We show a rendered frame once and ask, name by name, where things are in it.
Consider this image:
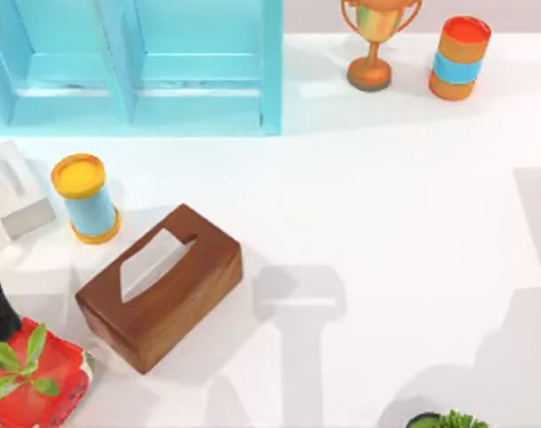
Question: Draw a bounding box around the brown wooden tissue box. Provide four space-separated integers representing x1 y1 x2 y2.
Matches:
74 202 244 375

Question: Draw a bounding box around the light blue rack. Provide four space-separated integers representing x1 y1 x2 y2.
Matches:
0 0 283 137

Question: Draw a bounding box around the blue can with yellow lid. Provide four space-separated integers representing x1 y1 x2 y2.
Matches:
50 152 121 245

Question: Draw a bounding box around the golden trophy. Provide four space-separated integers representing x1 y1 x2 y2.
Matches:
340 0 424 94

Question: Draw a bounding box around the orange can with blue band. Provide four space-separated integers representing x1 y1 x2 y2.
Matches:
428 15 493 102

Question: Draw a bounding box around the white tissue box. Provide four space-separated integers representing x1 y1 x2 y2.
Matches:
0 139 57 243

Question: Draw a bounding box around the green plant in dark pot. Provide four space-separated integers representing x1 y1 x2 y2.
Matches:
405 409 490 428

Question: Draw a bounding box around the red plant pot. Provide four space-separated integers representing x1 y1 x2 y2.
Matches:
0 317 96 428

